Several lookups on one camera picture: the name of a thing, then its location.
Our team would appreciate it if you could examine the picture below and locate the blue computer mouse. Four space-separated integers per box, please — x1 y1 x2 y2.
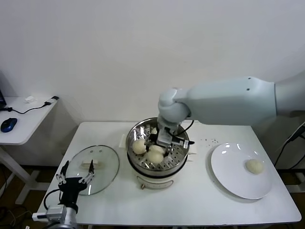
0 118 18 133

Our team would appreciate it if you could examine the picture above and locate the glass pot lid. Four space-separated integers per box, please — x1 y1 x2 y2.
65 145 120 196

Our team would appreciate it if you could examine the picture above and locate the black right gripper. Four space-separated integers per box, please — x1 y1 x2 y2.
143 133 174 158

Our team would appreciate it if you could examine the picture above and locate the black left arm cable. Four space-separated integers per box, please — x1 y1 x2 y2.
43 188 63 208

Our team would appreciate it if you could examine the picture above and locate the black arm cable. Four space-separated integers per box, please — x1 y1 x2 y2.
43 188 63 208
170 119 195 144

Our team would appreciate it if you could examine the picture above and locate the black cable with adapter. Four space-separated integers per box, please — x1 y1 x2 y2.
274 119 305 168

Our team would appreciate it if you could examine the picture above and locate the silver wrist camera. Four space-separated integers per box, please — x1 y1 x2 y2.
156 127 191 147
32 205 67 221

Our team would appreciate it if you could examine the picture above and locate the black desk cable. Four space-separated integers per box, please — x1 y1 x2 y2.
0 96 60 115

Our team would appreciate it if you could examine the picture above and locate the steel steamer basket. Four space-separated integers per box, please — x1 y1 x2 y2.
125 118 191 173

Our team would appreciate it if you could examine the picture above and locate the white round plate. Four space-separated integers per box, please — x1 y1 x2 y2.
211 142 273 200

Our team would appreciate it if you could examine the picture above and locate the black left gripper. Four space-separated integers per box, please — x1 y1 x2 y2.
56 159 96 208

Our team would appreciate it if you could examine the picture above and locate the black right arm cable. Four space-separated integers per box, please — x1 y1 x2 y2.
170 119 195 144

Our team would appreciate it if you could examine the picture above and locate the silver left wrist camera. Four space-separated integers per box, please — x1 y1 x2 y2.
32 205 67 221

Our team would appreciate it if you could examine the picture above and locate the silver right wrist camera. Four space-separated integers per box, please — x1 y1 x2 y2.
156 127 191 147

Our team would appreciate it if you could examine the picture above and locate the dark laptop screen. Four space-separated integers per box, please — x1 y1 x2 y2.
0 71 7 112

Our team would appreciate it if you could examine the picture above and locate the white side desk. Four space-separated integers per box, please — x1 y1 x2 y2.
0 96 78 206

